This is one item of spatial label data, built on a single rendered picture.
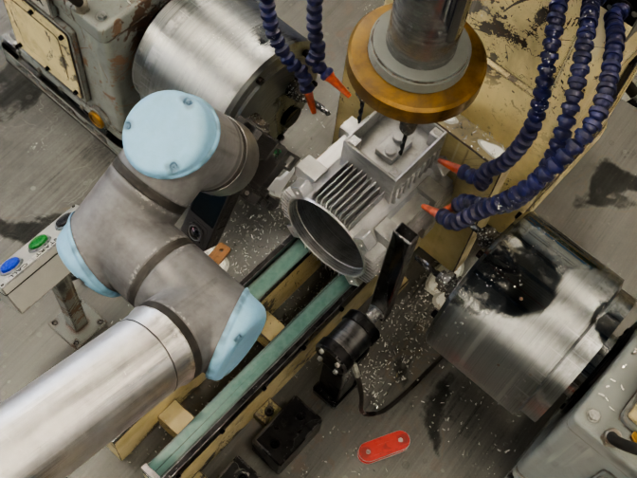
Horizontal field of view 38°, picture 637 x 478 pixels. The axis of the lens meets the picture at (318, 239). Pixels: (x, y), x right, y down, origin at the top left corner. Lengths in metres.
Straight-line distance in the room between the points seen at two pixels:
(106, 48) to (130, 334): 0.71
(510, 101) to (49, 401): 0.88
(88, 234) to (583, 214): 1.07
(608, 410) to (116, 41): 0.89
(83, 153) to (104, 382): 0.96
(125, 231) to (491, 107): 0.73
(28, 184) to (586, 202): 1.02
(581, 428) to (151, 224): 0.60
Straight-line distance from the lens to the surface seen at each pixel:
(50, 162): 1.75
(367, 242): 1.33
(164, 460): 1.38
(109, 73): 1.54
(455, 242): 1.57
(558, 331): 1.26
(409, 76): 1.15
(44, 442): 0.81
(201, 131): 0.91
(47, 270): 1.34
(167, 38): 1.44
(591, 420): 1.22
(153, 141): 0.93
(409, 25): 1.11
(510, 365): 1.28
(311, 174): 1.39
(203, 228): 1.14
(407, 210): 1.39
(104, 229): 0.95
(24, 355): 1.59
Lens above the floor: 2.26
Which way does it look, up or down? 62 degrees down
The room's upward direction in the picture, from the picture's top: 9 degrees clockwise
